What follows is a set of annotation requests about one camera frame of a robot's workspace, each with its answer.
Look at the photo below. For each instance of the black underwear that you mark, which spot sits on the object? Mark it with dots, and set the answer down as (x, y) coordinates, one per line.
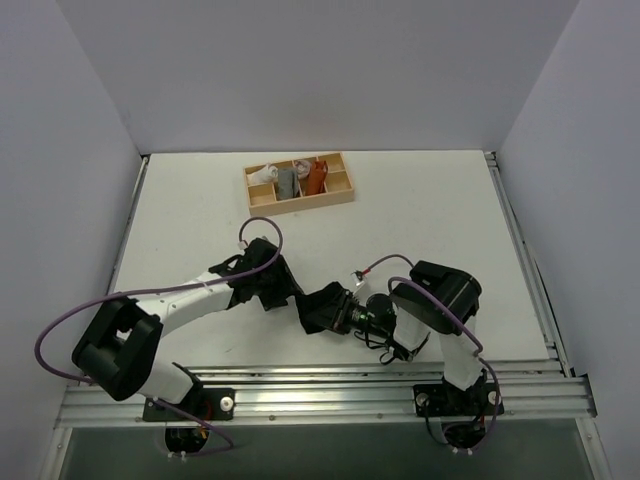
(324, 310)

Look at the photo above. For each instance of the wooden compartment tray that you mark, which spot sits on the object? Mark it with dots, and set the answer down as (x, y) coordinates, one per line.
(338, 188)

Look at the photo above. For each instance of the grey rolled cloth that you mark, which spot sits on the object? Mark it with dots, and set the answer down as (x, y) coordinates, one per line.
(288, 184)

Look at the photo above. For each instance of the orange rolled cloth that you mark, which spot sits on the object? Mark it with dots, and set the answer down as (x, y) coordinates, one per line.
(316, 178)

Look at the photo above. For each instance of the aluminium frame rail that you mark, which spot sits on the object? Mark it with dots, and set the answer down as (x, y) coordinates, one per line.
(371, 393)

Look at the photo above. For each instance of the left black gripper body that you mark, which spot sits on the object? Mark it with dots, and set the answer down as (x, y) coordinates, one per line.
(273, 282)

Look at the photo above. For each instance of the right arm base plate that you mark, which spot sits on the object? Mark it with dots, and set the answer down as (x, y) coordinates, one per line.
(444, 400)

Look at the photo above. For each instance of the white rolled cloth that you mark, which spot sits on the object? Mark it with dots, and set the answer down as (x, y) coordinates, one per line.
(266, 174)

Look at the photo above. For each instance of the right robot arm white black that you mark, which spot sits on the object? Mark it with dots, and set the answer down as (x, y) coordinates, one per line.
(431, 301)

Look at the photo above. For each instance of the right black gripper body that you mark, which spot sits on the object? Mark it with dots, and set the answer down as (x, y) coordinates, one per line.
(338, 310)

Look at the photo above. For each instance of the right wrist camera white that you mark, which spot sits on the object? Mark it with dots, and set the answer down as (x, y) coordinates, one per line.
(358, 279)

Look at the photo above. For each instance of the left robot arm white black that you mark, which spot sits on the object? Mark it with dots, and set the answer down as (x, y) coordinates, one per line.
(118, 349)

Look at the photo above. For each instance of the pale patterned rolled cloth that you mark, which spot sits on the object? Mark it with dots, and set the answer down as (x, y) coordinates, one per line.
(303, 167)

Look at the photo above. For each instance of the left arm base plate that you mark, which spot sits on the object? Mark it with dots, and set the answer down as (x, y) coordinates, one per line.
(209, 404)

